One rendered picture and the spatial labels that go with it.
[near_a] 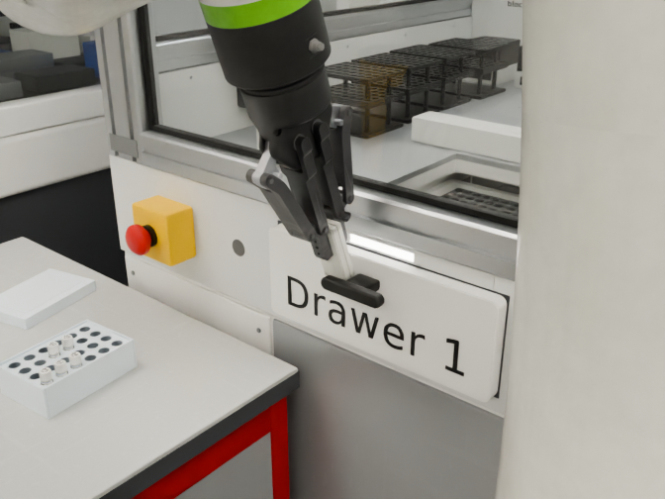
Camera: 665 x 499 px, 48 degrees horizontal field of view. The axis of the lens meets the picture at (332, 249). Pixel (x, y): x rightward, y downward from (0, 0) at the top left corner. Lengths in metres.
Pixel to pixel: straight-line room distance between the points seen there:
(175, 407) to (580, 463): 0.67
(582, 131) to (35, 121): 1.27
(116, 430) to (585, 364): 0.67
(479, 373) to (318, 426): 0.28
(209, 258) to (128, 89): 0.24
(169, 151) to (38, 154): 0.49
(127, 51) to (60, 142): 0.47
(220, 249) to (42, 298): 0.27
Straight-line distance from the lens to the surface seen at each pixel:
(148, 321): 1.01
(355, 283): 0.75
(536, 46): 0.20
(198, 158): 0.93
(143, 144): 1.01
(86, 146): 1.47
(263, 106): 0.62
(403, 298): 0.75
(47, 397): 0.85
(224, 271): 0.96
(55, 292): 1.09
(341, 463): 0.96
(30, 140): 1.41
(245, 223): 0.90
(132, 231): 0.96
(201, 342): 0.95
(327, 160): 0.69
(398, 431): 0.86
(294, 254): 0.83
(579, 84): 0.18
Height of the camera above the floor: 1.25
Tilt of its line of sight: 24 degrees down
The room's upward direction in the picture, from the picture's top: straight up
